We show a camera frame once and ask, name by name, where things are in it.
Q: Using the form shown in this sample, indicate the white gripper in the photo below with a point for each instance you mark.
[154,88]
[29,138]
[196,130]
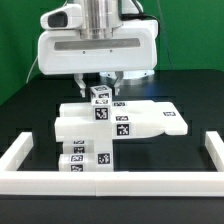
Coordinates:
[90,38]

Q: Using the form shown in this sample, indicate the white tagged cube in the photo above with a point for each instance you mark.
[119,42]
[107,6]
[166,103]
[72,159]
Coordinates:
[102,93]
[101,109]

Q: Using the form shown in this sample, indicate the white chair back piece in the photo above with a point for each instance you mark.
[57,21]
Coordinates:
[128,120]

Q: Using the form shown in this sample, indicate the white chair seat piece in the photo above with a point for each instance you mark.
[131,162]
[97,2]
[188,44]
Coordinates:
[103,150]

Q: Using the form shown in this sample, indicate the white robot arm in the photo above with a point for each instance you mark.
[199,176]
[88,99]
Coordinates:
[128,10]

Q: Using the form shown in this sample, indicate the white U-shaped frame fence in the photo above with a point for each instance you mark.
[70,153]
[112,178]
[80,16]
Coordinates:
[13,181]

